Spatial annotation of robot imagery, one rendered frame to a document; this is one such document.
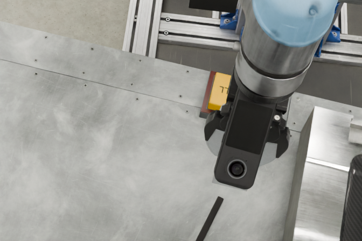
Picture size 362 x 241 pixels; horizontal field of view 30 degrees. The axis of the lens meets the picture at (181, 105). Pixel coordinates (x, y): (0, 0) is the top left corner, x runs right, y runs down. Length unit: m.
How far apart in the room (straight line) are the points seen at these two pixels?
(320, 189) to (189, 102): 0.27
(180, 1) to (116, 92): 0.87
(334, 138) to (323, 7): 0.44
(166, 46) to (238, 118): 1.13
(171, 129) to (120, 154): 0.09
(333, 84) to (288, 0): 1.29
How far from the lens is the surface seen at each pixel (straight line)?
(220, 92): 1.07
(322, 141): 1.01
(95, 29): 2.13
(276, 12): 0.60
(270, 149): 0.85
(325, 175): 0.99
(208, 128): 0.83
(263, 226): 1.04
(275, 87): 0.69
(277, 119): 0.78
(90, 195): 1.03
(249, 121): 0.74
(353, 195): 1.00
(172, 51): 1.85
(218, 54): 1.85
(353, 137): 1.06
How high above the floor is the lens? 1.77
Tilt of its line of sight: 62 degrees down
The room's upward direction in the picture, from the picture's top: 9 degrees clockwise
